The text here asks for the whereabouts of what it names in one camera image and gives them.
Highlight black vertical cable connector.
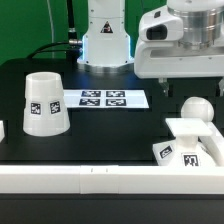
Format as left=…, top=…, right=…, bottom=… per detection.
left=66, top=0, right=79, bottom=61

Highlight white lamp base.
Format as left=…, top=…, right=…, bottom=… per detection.
left=152, top=118, right=216, bottom=167

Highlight white lamp shade cone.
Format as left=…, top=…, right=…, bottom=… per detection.
left=23, top=72, right=70, bottom=137

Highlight white lamp bulb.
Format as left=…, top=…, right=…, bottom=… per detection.
left=181, top=97, right=214, bottom=122

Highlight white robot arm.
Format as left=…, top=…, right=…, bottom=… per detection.
left=78, top=0, right=224, bottom=95

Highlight white front wall rail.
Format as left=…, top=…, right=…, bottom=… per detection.
left=0, top=165, right=224, bottom=194

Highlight white right wall rail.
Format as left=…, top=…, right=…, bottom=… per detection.
left=200, top=122, right=224, bottom=167

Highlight white left wall block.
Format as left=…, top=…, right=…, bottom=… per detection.
left=0, top=120, right=5, bottom=143

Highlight white wall rail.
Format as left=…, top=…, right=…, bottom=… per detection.
left=200, top=122, right=224, bottom=167
left=0, top=165, right=224, bottom=194

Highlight white thin cable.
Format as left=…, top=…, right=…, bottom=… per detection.
left=46, top=0, right=57, bottom=60

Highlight black cable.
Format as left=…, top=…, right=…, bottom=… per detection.
left=27, top=40, right=84, bottom=60

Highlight white marker sheet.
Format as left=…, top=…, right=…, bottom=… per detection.
left=64, top=90, right=149, bottom=109

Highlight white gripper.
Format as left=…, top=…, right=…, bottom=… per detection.
left=134, top=0, right=224, bottom=97

